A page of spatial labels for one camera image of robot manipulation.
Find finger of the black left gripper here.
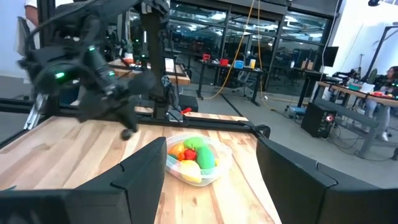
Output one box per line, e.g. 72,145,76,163
127,73,156,96
119,119,139,140

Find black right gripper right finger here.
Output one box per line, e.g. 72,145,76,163
256,138,379,224

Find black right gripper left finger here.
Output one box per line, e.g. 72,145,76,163
73,136,168,224

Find orange toy carrot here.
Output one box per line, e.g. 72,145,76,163
169,142,187,162

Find yellow-green toy pear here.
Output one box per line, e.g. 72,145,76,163
180,159,203,184

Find green ribbed toy vegetable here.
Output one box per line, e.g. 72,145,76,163
195,145,216,170

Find clear plastic tupperware container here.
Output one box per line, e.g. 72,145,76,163
164,133,233,187

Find wooden workbench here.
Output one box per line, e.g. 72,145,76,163
107,58,191,86

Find black computer tower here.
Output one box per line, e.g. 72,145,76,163
300,101,336,139

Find black desk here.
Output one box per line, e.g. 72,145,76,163
196,58,270,107

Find wooden desk with grey legs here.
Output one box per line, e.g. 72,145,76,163
315,80,398,161

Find person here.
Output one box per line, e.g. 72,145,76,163
24,0,40,27
363,65,398,142

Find black monitor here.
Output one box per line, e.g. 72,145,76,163
322,45,340,68

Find silver aluminium rail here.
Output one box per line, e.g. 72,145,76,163
23,93,49,131

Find black rig frame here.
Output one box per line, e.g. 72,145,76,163
0,0,271,147

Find yellow hanging cable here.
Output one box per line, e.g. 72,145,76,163
203,0,256,101

